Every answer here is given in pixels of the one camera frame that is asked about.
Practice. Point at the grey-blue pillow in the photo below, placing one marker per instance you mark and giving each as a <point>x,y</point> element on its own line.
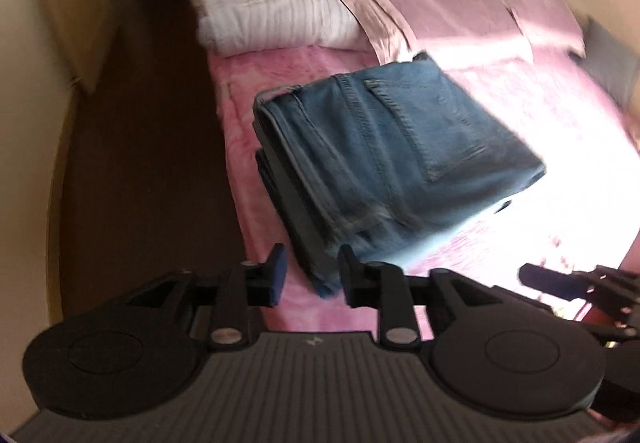
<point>612,63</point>

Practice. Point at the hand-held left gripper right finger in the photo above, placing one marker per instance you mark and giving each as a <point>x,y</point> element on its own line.
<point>349,280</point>

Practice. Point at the dark blue jeans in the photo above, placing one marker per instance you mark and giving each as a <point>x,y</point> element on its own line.
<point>295,228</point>

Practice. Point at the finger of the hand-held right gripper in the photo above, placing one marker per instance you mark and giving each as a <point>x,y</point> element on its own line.
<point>547,279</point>

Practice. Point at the pink floral blanket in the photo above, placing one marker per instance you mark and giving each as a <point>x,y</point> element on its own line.
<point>235,88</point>

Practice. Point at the white striped quilt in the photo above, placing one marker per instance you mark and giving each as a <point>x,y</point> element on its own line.
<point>270,3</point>

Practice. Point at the light blue jeans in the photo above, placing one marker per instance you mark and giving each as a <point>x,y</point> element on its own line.
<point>400,148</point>

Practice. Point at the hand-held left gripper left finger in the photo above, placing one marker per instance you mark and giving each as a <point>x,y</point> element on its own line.
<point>276,275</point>

